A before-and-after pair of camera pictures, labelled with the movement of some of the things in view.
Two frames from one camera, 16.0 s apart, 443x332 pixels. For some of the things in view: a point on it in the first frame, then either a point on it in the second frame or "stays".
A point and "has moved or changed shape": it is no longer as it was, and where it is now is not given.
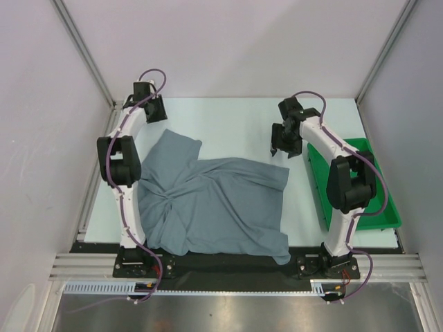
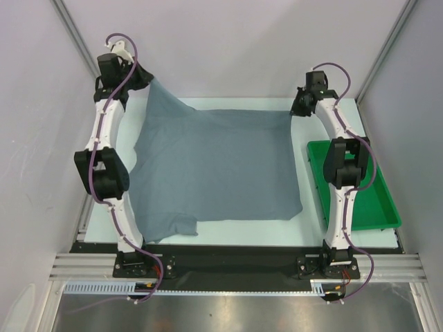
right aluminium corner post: [405, 14] stays
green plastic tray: [381, 212] stays
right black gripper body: [285, 137] → [297, 104]
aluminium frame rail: [386, 267] stays
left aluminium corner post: [78, 41] stays
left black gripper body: [158, 113] → [136, 81]
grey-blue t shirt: [219, 205] has moved or changed shape
